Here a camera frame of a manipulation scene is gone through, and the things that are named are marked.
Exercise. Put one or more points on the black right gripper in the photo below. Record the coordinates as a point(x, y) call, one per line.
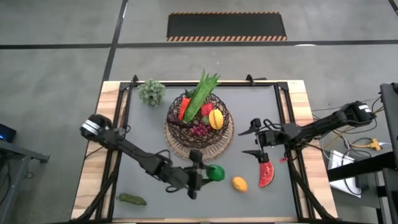
point(270, 138)

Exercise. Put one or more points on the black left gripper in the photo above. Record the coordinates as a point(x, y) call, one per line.
point(186, 177)

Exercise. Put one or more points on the green toy lime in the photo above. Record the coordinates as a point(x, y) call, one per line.
point(216, 173)

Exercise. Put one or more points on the red toy watermelon slice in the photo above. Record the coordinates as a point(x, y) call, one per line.
point(266, 174)

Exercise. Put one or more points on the red toy grape bunch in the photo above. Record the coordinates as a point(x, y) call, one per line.
point(200, 130)

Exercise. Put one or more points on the orange-yellow toy lemon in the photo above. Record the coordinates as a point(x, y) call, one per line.
point(239, 184)

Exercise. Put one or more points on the yellow toy star fruit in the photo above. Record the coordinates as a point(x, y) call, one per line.
point(216, 119)

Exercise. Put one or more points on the purple toy eggplant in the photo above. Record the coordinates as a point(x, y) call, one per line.
point(174, 120)

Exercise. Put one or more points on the red toy bell pepper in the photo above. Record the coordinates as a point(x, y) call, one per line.
point(206, 109)

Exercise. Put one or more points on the orange toy carrot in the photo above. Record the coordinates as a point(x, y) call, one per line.
point(184, 108)

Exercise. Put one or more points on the green leafy vegetable bunch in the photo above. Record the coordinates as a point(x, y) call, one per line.
point(199, 96)

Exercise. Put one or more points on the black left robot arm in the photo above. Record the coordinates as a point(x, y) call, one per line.
point(136, 152)

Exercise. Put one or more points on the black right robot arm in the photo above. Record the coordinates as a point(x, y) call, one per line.
point(317, 126)

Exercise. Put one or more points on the round woven placemat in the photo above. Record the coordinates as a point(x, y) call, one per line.
point(217, 151)

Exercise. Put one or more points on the grey table mat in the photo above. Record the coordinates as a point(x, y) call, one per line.
point(155, 205)

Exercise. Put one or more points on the green toy cucumber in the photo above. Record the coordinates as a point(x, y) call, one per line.
point(132, 199)

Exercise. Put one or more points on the small potted green plant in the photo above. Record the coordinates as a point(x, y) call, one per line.
point(151, 92)

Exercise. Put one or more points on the yellow power splitter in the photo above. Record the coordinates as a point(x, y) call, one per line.
point(374, 145)

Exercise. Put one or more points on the black hazard-striped floor mat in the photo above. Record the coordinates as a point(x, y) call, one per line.
point(227, 26)

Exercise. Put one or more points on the black equipment cart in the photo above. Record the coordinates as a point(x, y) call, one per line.
point(390, 109)

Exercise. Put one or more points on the grey side table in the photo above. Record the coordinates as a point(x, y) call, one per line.
point(18, 152)

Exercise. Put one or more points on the blue-lit black device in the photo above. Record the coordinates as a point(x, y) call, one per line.
point(6, 133)

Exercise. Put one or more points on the black metal table frame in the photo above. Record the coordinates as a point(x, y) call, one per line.
point(242, 83)

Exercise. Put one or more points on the black frame clamp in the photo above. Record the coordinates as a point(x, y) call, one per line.
point(250, 79)
point(135, 80)

